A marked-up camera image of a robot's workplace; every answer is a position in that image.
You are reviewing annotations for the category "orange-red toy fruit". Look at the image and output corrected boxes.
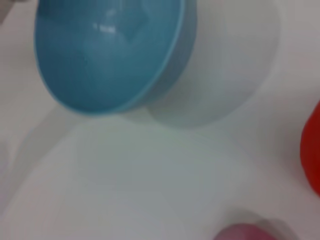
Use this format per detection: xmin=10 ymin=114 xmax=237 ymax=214
xmin=299 ymin=99 xmax=320 ymax=196

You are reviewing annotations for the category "blue bowl with white outside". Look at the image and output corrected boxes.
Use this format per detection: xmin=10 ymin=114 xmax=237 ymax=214
xmin=33 ymin=0 xmax=282 ymax=129

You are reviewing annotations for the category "pink toy peach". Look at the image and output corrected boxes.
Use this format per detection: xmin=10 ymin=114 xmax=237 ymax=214
xmin=212 ymin=221 xmax=281 ymax=240

